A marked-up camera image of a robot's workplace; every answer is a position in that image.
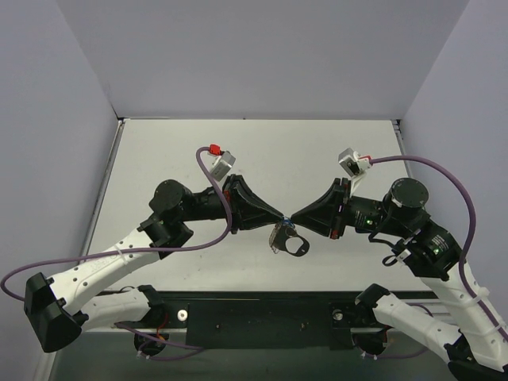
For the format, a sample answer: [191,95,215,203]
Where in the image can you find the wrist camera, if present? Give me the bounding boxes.
[338,148,371,195]
[210,151,236,182]

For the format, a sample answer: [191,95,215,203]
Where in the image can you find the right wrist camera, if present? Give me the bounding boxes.
[338,148,371,195]

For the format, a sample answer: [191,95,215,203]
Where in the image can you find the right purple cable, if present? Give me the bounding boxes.
[368,155,508,330]

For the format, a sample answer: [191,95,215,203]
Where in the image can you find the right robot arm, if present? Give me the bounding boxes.
[291,178,507,380]

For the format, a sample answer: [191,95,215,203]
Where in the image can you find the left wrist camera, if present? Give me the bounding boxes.
[210,151,236,182]

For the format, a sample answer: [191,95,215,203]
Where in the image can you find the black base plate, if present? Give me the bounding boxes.
[114,291,402,352]

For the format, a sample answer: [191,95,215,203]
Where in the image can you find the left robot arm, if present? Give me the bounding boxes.
[24,175,283,353]

